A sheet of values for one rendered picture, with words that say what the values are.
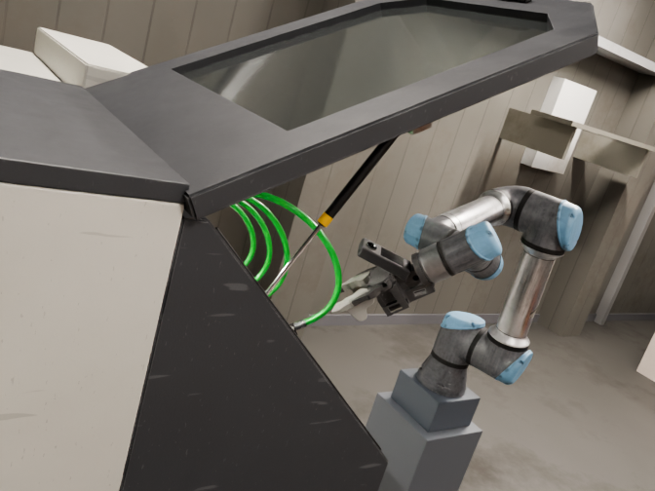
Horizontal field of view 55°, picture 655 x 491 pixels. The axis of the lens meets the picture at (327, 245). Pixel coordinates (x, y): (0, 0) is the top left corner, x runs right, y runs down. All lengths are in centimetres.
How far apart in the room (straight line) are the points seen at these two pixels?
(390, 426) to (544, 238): 73
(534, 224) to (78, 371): 115
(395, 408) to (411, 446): 12
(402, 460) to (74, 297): 127
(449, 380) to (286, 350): 89
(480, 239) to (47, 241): 77
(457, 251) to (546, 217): 47
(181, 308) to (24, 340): 21
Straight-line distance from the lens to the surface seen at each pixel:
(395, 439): 196
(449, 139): 443
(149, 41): 324
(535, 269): 171
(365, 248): 125
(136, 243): 88
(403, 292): 130
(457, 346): 184
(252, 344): 104
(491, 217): 159
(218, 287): 96
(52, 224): 85
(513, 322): 177
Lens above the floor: 171
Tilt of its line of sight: 16 degrees down
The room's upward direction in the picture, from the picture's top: 17 degrees clockwise
